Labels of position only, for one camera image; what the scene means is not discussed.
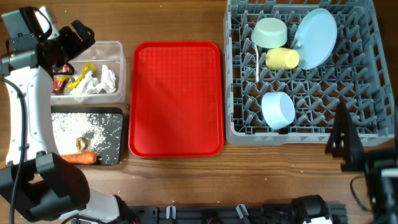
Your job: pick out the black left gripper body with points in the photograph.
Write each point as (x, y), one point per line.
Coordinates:
(66, 43)

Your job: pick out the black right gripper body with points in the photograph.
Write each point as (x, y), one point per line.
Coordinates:
(384, 190)

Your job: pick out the red candy wrapper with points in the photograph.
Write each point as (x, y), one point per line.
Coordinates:
(60, 81)

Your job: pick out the yellow silver foil wrapper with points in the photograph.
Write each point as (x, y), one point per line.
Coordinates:
(87, 68)

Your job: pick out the white tissue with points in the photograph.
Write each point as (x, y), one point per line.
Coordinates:
(91, 85)

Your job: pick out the light blue rice bowl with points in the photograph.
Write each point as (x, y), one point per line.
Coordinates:
(278, 109)

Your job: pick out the white rice grains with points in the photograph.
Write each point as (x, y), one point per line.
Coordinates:
(81, 127)

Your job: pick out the brown food scrap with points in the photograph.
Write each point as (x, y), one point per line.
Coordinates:
(82, 144)

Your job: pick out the orange carrot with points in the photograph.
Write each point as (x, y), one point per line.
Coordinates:
(84, 158)

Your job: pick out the yellow plastic cup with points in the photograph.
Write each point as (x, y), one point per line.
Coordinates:
(278, 58)

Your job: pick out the large light blue plate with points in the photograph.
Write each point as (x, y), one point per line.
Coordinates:
(315, 38)

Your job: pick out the white plastic spoon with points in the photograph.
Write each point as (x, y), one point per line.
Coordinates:
(257, 62)

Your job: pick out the light green bowl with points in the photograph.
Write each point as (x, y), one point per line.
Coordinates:
(269, 33)

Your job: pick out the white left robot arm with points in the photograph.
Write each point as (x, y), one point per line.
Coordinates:
(37, 182)

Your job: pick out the clear plastic waste bin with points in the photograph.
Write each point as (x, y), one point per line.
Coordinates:
(108, 53)

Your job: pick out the grey plastic dishwasher rack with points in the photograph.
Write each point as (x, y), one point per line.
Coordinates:
(356, 71)

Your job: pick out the black waste tray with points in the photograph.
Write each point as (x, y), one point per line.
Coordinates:
(115, 124)

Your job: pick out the red plastic tray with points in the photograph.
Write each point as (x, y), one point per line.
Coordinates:
(176, 105)

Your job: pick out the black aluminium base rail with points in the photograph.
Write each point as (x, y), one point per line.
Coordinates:
(267, 213)

